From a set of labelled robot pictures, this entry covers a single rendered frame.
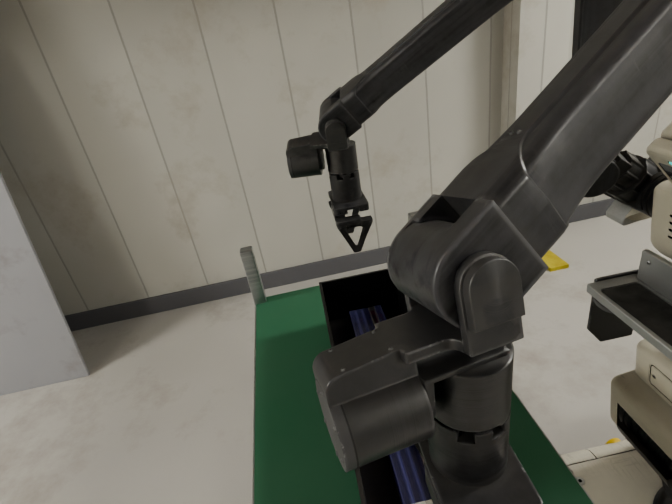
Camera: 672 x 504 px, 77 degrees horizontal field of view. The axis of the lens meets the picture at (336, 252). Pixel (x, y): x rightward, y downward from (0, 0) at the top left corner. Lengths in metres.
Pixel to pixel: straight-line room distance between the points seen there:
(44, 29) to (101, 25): 0.27
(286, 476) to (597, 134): 0.61
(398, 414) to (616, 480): 1.35
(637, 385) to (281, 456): 0.73
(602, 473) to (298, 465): 1.06
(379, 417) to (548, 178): 0.17
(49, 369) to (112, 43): 1.80
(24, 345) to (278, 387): 2.20
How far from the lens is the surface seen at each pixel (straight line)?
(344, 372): 0.25
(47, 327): 2.81
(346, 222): 0.78
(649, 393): 1.08
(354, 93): 0.73
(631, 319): 0.86
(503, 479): 0.36
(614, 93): 0.31
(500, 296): 0.24
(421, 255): 0.25
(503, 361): 0.29
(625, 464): 1.63
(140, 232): 2.92
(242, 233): 2.84
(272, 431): 0.79
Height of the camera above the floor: 1.54
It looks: 28 degrees down
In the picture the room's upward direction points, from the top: 10 degrees counter-clockwise
